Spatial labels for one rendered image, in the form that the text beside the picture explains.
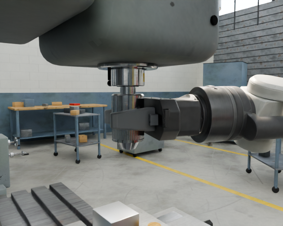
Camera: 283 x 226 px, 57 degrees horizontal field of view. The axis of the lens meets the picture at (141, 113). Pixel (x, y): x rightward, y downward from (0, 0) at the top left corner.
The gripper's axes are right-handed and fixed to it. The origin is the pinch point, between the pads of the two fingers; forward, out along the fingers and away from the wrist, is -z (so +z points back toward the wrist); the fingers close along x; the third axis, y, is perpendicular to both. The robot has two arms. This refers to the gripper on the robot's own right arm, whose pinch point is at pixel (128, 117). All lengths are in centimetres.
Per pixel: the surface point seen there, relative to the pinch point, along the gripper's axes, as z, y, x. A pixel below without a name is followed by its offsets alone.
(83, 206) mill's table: -4.6, 30.1, -39.5
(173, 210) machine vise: 13.8, 23.3, -15.8
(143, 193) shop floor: 78, 124, -262
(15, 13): -12.4, -10.7, 11.4
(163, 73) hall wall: 315, -55, -810
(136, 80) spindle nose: 0.7, -5.2, 2.3
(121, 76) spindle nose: -1.3, -5.8, 2.0
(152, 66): 2.5, -7.1, 3.5
